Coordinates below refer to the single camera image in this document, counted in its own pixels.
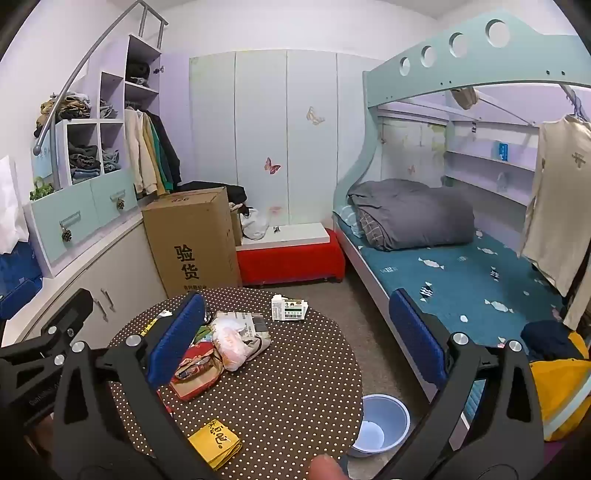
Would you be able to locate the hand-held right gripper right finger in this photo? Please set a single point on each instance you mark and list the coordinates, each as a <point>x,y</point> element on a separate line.
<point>415,339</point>

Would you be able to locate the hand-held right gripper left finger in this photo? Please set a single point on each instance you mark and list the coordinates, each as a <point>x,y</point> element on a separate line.
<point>178,341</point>

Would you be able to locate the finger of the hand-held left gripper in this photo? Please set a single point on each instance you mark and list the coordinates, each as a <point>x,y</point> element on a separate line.
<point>18,297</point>
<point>74,314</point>

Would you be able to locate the red snack packet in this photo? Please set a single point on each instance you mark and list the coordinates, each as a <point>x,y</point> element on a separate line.
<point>194,371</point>

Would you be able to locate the pink white plastic bag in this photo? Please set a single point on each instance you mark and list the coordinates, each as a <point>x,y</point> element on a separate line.
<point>229,348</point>

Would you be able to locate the beige cloth bag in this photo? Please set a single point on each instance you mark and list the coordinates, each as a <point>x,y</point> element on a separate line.
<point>255,323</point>

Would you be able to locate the light blue plastic bin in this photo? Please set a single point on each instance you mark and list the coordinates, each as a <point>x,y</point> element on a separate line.
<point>383,429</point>

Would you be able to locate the yellow paper packet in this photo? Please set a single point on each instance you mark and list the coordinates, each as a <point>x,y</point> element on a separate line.
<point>214,443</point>

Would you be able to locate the white green medicine box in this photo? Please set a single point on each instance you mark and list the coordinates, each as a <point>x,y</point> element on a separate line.
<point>288,308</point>

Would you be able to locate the person's right hand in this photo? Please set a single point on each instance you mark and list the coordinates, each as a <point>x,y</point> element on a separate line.
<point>327,467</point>

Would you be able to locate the grey low cabinet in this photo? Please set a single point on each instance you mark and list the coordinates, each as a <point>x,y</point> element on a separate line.
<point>129,267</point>

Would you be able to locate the large cardboard box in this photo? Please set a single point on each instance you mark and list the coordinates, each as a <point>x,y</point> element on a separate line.
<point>189,240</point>

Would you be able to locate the small green plant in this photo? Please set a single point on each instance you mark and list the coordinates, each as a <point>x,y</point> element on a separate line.
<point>41,189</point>

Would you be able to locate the round polka-dot table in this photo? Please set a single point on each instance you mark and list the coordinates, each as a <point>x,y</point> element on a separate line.
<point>286,392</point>

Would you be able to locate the grey duvet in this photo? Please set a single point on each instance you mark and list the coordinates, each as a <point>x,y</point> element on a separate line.
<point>415,212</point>

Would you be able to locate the small cardboard box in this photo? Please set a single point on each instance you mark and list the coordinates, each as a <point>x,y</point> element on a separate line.
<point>235,226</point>

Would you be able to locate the red bench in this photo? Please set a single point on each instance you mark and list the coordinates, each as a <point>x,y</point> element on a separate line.
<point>286,263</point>

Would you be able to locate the navy cloth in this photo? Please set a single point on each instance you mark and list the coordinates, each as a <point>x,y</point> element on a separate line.
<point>549,341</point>

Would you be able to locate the blue striped pillow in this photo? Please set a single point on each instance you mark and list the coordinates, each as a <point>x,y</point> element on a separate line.
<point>346,219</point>

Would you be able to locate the white board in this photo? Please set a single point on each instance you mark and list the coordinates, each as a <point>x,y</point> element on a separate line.
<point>286,235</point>

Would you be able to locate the dark folded clothes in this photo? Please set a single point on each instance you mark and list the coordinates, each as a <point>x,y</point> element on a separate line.
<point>85,159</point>

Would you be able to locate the yellow jacket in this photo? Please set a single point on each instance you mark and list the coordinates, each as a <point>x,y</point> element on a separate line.
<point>563,392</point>

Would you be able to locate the black clothing pile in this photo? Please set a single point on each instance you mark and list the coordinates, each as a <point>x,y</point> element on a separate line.
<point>221,189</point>

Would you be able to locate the grey metal handrail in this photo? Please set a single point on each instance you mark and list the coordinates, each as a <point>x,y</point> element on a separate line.
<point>40,136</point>

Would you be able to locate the pale pink butterfly sticker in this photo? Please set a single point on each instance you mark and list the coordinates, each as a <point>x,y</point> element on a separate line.
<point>274,210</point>

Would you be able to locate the cream hanging jacket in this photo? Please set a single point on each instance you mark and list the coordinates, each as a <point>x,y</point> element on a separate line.
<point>137,152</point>

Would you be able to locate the pale yellow hanging shirt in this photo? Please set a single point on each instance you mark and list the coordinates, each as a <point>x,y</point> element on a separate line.
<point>154,157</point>

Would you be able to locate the green hanging shirt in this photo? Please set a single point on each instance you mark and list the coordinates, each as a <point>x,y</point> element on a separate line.
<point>163,152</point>

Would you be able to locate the black hanging coat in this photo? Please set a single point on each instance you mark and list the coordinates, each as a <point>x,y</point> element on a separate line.
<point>173,152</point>

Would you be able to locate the cream sweater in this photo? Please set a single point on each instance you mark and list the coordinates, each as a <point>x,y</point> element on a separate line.
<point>554,207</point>

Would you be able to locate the olive clothes pile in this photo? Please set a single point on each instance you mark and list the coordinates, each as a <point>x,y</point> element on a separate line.
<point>69,106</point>

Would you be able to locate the grey folded clothes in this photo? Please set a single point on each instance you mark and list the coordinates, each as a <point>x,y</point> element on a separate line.
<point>108,110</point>

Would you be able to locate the small blue box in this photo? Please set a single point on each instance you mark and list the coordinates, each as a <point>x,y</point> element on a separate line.
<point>502,151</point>

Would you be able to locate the pale green wardrobe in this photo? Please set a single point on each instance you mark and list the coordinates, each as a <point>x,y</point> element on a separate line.
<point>258,138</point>

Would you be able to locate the yellow butterfly sticker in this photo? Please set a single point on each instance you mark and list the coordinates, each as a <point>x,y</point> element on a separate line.
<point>315,116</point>

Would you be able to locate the beige hanging cloth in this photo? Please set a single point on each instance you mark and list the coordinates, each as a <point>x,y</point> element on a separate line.
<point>464,98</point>

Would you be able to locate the black folded clothes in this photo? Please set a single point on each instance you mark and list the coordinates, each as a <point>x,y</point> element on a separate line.
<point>138,69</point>

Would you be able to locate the lilac stair shelf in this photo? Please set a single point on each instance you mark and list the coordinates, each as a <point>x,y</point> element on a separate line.
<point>111,55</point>

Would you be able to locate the blue clothes hanger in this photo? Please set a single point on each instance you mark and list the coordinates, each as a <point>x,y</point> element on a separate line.
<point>576,110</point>

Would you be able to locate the lilac wall shelf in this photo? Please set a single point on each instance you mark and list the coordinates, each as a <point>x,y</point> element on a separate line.
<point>471,156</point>

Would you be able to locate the teal bunk bed frame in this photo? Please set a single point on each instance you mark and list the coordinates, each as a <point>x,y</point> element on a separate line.
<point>508,60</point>

